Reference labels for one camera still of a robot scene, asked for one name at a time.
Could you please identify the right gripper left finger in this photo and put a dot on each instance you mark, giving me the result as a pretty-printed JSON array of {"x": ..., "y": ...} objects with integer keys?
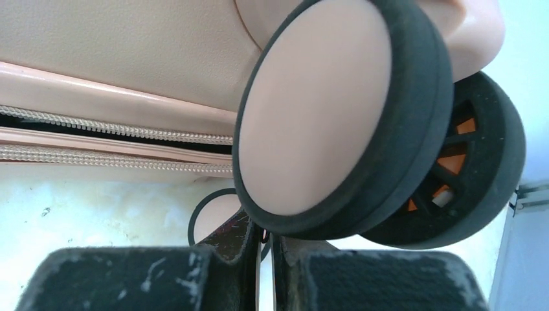
[{"x": 218, "y": 273}]

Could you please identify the pink suitcase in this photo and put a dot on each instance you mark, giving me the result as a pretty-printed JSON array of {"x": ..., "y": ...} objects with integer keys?
[{"x": 332, "y": 118}]

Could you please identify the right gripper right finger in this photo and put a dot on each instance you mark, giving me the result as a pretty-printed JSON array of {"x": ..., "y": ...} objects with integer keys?
[{"x": 314, "y": 275}]

